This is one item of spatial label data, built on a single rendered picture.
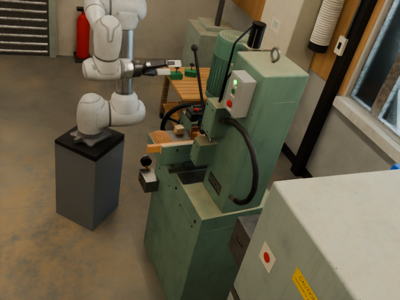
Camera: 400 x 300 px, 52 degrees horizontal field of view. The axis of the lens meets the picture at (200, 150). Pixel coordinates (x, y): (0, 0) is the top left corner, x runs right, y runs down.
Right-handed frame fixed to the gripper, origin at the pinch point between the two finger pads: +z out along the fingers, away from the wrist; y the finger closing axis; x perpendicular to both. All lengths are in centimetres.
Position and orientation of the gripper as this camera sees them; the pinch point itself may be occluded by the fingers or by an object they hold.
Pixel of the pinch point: (173, 67)
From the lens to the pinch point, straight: 194.8
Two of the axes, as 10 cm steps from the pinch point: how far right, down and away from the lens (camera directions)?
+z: 8.9, -1.1, 4.3
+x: -1.4, -9.9, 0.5
